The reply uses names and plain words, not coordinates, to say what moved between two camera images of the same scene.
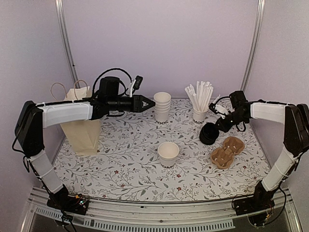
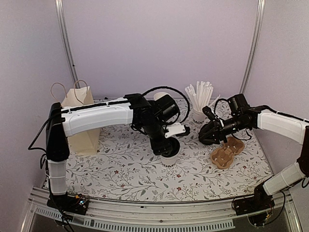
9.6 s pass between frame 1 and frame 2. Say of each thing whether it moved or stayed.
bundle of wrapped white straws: stayed
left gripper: moved
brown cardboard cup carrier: stayed
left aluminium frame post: stayed
